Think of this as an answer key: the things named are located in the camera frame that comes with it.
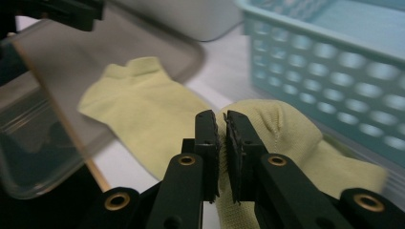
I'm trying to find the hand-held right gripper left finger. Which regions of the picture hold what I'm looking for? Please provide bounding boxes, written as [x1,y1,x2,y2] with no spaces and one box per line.
[145,109,222,229]

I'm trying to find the pale yellow sock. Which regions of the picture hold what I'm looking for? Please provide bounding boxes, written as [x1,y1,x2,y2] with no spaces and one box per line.
[216,98,388,229]
[77,56,211,180]

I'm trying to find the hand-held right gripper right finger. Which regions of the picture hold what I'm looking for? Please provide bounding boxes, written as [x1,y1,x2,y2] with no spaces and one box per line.
[224,110,353,229]

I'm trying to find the light blue plastic basket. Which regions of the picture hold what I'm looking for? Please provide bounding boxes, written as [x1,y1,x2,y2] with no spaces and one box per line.
[235,0,405,198]

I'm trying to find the translucent grey box lid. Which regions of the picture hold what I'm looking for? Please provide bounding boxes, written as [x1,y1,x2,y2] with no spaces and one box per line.
[0,3,204,199]

